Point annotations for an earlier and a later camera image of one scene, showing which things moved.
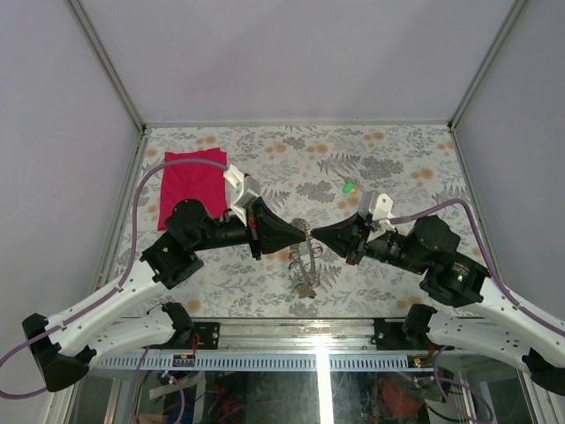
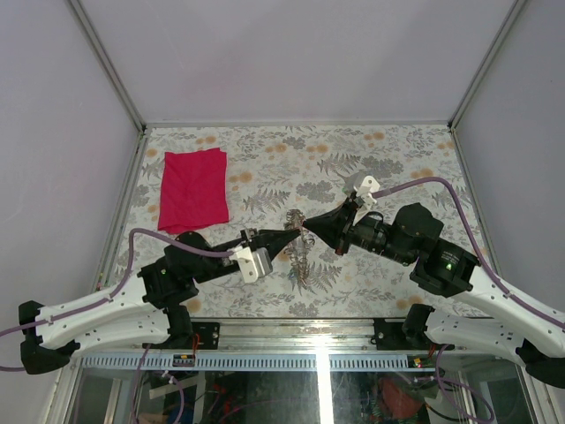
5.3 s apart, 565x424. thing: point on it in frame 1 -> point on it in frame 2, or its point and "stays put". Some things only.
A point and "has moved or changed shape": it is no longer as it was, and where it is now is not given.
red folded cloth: [205, 183] stays put
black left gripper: [279, 233] -> [273, 242]
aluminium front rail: [296, 336] stays put
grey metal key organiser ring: [303, 279] has moved or changed shape
